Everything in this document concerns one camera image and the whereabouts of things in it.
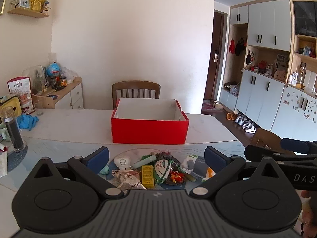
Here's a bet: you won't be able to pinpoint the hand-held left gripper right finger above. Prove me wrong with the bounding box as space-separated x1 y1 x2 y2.
189 146 285 199

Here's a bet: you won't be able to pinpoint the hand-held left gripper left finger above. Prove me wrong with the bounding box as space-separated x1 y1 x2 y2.
30 146 124 199

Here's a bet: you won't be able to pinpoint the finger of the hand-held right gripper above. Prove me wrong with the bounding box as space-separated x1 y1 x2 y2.
244 145 317 163
281 138 317 154

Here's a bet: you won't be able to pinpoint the grey white packet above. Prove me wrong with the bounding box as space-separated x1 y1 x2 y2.
181 155 213 179

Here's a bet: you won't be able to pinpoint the silver foil packet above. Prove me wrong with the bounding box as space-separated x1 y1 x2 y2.
112 170 141 195

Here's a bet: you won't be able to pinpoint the red candy bag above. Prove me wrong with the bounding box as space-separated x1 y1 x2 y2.
165 170 187 186

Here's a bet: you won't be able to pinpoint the pale green tube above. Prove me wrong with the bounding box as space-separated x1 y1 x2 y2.
131 155 157 169

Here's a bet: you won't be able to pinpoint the small yellow box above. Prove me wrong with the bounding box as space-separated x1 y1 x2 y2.
142 165 154 188

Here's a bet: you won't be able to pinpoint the white green face pouch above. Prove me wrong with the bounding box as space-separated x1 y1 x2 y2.
154 159 172 184

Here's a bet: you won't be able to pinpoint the red cardboard box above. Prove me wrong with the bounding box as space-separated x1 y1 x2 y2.
111 98 190 145

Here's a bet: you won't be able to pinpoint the person's right hand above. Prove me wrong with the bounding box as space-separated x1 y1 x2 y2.
298 190 317 238

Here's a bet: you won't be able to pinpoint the wooden chair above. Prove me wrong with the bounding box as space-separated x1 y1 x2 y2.
112 80 161 110
253 128 295 155

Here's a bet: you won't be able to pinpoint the row of shoes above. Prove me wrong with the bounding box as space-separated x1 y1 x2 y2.
234 113 257 134

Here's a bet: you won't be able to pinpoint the white drawer cabinet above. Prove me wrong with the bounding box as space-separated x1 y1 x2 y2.
31 76 85 110

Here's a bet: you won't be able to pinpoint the drinking glass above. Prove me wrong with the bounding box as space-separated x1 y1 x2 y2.
34 100 44 116

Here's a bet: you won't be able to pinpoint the blue cloth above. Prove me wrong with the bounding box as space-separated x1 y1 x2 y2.
16 114 39 131

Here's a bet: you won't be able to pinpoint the blue round placemat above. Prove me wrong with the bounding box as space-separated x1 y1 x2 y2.
7 142 28 173

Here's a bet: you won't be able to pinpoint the dark wooden door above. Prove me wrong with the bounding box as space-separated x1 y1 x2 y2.
203 9 228 101

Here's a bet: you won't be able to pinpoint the glass bottle with black contents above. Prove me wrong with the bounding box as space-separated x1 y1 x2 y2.
0 106 26 153

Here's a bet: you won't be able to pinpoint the clear plastic bag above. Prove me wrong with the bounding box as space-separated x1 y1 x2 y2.
59 66 78 83

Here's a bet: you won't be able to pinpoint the pale green mug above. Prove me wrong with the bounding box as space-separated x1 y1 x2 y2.
0 123 10 142

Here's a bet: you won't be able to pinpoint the clear bag green contents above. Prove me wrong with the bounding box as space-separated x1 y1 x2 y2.
23 66 46 96

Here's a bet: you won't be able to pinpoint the blue globe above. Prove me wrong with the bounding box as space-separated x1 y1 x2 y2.
45 63 61 78

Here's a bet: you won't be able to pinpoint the red white snack bag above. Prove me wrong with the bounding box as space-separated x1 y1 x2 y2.
7 76 35 116

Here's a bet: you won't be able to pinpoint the yellow black container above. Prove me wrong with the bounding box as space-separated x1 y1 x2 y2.
0 96 21 124

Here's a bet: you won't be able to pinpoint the black hanging bag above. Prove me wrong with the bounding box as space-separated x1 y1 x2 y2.
235 38 247 56

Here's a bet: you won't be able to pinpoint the wooden wall shelf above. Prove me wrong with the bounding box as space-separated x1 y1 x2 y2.
7 0 50 19

